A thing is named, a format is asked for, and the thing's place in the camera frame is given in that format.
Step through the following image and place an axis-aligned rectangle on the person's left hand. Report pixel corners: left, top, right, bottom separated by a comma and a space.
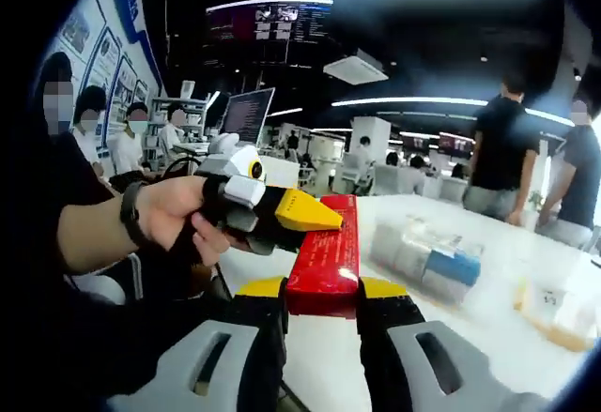
142, 175, 235, 268

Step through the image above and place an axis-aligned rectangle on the white rounded object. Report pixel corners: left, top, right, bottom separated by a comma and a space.
65, 273, 128, 308

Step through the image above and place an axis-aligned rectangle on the group of white office chairs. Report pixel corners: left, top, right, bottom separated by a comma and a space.
276, 148, 470, 202

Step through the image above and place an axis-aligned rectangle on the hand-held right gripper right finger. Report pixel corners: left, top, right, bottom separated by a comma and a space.
356, 275, 553, 412

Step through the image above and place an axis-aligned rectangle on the straight ceiling light strip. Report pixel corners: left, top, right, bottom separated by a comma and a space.
331, 96, 489, 109

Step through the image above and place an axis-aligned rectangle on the open laptop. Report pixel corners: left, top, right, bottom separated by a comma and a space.
218, 86, 277, 148

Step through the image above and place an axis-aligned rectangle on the white ceiling air conditioner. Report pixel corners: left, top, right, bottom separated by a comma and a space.
322, 50, 390, 85

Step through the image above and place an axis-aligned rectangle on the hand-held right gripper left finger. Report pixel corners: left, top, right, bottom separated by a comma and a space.
106, 275, 291, 412

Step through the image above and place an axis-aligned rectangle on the blue white medicine box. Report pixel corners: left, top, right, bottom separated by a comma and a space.
424, 242, 483, 291

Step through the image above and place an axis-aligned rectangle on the blue bordered wall poster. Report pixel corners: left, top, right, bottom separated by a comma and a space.
44, 0, 165, 150

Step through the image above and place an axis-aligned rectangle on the person's dark clothing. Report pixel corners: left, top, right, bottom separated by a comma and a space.
13, 115, 226, 412

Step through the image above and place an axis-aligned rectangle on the red medicine box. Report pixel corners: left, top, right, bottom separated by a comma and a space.
285, 194, 362, 318

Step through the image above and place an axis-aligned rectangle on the dark wall screen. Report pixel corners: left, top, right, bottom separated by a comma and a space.
204, 0, 334, 69

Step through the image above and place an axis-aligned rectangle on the black wristband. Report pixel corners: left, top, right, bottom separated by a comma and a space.
119, 180, 149, 247

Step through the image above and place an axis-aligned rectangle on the clear storage area container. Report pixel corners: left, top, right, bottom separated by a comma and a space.
368, 214, 485, 308

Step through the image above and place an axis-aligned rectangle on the white metal shelf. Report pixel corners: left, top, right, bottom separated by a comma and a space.
149, 95, 210, 169

